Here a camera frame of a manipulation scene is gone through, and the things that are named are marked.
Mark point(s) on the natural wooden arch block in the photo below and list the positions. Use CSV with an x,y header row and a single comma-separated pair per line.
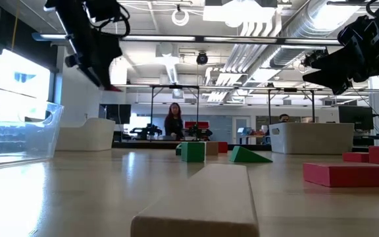
x,y
212,148

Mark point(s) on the silver ventilation duct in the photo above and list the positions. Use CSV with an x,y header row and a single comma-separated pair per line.
x,y
308,29

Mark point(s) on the person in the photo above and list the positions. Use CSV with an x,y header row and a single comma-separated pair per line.
x,y
173,125
284,118

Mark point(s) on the black aluminium rig frame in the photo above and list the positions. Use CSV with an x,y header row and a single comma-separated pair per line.
x,y
143,145

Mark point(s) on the green wooden cube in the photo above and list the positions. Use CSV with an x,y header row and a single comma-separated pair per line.
x,y
192,151

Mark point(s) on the white plastic bin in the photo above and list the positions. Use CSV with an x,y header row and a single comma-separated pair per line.
x,y
87,135
311,138

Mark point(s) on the large red block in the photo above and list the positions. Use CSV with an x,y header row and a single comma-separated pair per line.
x,y
347,174

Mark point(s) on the black monitor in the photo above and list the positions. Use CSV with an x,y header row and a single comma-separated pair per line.
x,y
355,118
117,113

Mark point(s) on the black background robot arm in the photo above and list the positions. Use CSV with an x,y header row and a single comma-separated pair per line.
x,y
146,130
198,132

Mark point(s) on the white ceiling fixture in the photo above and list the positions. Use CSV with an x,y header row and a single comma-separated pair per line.
x,y
239,13

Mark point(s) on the long green wooden block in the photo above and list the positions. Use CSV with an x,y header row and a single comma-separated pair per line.
x,y
178,152

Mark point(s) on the clear plastic bin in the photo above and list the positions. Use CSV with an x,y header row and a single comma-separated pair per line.
x,y
18,131

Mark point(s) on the black overhead light bar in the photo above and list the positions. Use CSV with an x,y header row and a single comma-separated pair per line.
x,y
199,39

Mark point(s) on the long natural wooden plank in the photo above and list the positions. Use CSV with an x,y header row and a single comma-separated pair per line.
x,y
209,197

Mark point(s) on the bright window pane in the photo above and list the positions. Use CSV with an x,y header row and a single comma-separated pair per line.
x,y
21,77

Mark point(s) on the black hanging spotlight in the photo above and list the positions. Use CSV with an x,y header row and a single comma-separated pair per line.
x,y
202,58

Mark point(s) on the thin red wooden block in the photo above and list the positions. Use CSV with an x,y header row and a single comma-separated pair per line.
x,y
355,157

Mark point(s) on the green wooden wedge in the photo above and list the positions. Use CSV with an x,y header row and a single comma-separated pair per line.
x,y
245,156

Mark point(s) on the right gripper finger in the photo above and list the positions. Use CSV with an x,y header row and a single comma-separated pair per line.
x,y
334,79
341,59

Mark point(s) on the red background box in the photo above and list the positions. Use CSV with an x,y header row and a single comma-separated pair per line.
x,y
206,124

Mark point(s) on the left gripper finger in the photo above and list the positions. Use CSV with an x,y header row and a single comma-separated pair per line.
x,y
84,59
107,59

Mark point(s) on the white door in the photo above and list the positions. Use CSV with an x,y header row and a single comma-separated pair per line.
x,y
241,125

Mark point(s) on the black background station frame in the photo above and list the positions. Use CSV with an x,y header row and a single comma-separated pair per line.
x,y
289,89
176,87

